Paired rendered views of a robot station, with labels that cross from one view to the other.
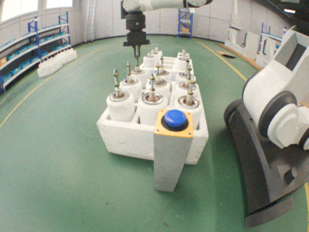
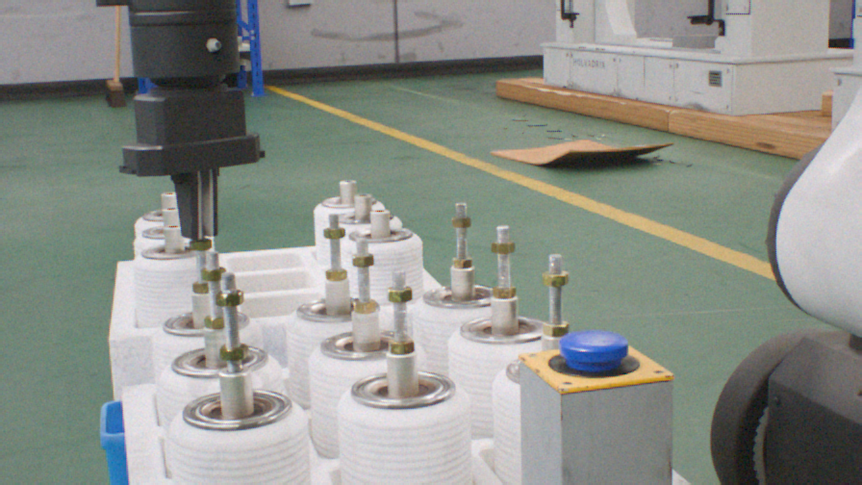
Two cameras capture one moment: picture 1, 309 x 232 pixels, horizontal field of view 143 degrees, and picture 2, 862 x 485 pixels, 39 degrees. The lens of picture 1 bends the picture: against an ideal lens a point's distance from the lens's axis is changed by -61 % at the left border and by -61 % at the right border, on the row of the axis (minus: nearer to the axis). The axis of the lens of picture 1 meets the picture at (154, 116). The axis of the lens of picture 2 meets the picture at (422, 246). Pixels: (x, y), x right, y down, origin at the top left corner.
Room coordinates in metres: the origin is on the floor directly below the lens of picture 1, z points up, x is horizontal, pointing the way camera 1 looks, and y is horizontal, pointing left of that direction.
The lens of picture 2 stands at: (-0.40, 0.34, 0.53)
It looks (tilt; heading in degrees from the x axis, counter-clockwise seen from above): 12 degrees down; 335
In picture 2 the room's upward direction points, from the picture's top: 2 degrees counter-clockwise
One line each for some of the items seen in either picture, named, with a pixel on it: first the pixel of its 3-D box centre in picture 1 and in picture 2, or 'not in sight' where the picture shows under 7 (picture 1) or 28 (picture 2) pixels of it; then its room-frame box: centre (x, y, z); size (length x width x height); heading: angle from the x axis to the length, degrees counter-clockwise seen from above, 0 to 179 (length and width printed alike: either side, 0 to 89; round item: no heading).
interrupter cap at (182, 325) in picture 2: (137, 71); (206, 324); (0.62, 0.08, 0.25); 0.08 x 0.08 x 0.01
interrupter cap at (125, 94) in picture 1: (119, 95); (238, 411); (0.39, 0.12, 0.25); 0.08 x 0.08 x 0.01
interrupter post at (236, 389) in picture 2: (118, 92); (236, 393); (0.39, 0.12, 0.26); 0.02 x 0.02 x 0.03
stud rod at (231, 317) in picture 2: (116, 79); (231, 326); (0.39, 0.12, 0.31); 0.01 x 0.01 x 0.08
